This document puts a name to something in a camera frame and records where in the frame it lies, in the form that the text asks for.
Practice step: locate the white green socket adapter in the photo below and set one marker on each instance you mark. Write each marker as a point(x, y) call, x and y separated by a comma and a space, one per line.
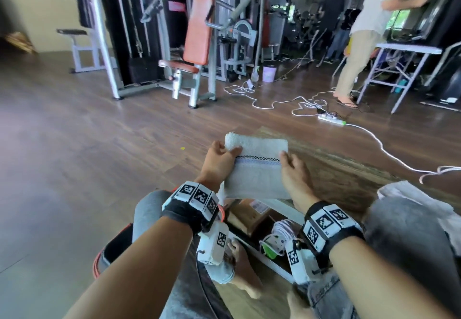
point(277, 243)

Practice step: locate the grey towel striped border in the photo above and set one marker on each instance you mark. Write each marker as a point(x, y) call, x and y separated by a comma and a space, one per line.
point(259, 178)

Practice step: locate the person's right hand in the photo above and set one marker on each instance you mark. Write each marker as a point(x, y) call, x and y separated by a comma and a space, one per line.
point(299, 185)

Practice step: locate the white folding table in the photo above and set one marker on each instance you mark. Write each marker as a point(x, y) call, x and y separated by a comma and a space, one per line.
point(407, 47)

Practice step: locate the heap of grey towels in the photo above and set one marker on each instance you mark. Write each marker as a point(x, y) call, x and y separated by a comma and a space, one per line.
point(403, 192)

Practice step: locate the white green power strip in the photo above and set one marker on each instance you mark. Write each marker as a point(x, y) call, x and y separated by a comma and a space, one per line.
point(331, 119)

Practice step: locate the black elliptical trainer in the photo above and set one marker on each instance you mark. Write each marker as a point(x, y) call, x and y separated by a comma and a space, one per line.
point(450, 88)

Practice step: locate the black basket orange rim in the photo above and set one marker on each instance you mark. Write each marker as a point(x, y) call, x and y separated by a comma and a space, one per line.
point(115, 246)

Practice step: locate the black power adapter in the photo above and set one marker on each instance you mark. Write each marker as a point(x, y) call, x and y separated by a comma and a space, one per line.
point(322, 111)

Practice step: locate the person's right forearm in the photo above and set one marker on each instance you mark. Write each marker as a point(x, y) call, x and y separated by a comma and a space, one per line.
point(378, 282)

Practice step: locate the grey weight machine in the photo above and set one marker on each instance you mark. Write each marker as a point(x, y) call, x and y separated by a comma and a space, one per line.
point(241, 41)

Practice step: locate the person's right foot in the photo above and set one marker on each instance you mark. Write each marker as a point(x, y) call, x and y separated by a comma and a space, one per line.
point(297, 308)

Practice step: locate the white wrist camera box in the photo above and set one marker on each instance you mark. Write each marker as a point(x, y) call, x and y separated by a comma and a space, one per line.
point(302, 264)
point(212, 246)

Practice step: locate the flat white power strip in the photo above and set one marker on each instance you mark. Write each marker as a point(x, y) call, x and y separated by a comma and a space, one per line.
point(249, 84)

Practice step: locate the white bench black pad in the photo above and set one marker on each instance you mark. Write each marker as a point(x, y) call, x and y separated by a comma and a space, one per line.
point(77, 41)

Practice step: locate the beige reception counter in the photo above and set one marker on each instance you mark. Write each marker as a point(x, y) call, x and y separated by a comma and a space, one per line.
point(43, 19)

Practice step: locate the person's left forearm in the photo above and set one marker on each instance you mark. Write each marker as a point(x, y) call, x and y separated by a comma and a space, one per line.
point(137, 275)

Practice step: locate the cardboard box with label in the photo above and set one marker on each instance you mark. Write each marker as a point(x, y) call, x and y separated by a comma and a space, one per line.
point(245, 218)

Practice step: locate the orange padded gym machine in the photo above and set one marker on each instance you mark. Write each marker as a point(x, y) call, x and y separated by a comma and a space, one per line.
point(200, 30)

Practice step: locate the blue water bottle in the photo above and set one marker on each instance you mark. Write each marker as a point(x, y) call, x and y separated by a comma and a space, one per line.
point(400, 86)

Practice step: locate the row of black gym machines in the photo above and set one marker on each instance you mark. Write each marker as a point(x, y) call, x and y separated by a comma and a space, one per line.
point(302, 23)

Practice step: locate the person's left hand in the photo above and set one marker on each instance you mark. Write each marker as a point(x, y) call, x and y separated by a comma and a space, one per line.
point(218, 167)

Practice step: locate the clear spray bottle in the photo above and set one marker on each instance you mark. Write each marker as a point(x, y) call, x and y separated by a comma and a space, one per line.
point(255, 75)

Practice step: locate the person's left leg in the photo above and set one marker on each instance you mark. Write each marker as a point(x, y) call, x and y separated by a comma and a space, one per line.
point(151, 214)

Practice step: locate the grey machine red pad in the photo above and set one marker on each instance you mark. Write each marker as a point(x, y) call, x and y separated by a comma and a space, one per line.
point(275, 30)

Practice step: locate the purple waste bin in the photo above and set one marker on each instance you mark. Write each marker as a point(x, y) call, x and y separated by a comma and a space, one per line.
point(269, 74)

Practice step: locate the golden ornament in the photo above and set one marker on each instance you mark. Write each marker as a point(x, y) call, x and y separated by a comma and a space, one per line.
point(19, 41)

